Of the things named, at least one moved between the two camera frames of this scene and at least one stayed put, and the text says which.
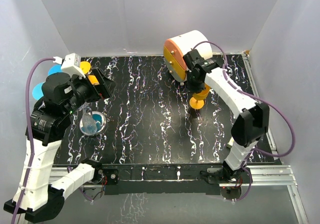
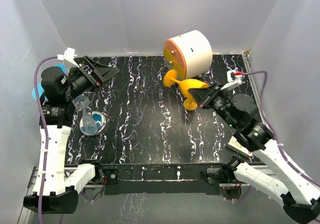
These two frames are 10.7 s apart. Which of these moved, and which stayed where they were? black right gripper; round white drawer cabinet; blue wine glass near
Moved: black right gripper
Stayed: round white drawer cabinet; blue wine glass near
